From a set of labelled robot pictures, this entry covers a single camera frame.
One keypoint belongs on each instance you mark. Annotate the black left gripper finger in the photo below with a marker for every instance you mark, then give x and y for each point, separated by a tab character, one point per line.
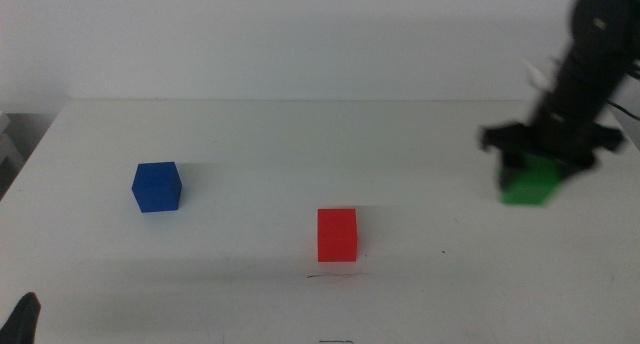
22	321

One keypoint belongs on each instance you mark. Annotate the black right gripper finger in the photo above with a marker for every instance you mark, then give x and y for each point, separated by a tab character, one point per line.
575	166
510	171

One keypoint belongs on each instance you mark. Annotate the green cube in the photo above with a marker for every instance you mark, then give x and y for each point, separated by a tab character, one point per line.
532	186

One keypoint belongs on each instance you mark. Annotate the red cube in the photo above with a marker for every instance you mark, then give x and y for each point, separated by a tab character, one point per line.
337	236

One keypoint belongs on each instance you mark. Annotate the blue cube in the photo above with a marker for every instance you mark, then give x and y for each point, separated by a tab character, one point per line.
157	189

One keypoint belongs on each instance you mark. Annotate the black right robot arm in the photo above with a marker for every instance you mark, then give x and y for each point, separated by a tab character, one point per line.
597	39

